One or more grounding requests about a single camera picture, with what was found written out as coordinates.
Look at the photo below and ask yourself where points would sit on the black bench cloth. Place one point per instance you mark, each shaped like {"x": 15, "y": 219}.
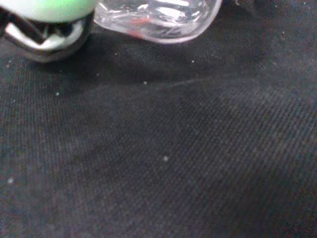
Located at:
{"x": 158, "y": 148}

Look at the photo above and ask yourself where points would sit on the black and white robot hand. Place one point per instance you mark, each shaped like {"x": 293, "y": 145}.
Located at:
{"x": 47, "y": 27}

